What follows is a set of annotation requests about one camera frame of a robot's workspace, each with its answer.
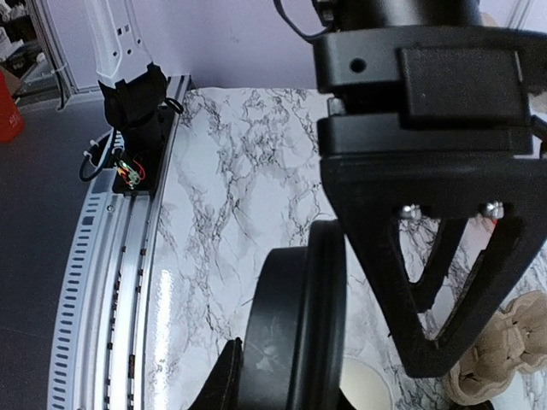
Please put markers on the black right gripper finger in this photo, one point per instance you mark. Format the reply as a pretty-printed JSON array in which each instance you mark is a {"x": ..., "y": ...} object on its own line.
[{"x": 220, "y": 390}]

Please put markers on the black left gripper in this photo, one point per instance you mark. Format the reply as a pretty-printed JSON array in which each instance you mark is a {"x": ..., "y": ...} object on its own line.
[{"x": 426, "y": 89}]

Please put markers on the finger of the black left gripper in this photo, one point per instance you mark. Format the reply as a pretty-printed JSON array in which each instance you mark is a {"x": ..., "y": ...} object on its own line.
[{"x": 368, "y": 194}]

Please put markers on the black plastic cup lid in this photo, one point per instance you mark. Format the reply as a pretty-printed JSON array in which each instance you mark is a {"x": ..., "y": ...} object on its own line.
[{"x": 294, "y": 341}]

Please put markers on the white paper coffee cup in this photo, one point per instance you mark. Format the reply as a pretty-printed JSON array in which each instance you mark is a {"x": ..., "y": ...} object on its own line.
[{"x": 364, "y": 388}]

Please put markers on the brown cardboard cup carrier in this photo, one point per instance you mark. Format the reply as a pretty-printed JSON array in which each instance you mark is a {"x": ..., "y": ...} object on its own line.
[{"x": 514, "y": 340}]

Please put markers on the orange object in background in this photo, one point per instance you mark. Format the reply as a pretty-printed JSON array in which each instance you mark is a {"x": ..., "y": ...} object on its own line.
[{"x": 11, "y": 121}]

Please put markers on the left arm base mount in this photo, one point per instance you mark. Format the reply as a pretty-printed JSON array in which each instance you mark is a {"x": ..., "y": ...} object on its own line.
[{"x": 141, "y": 115}]

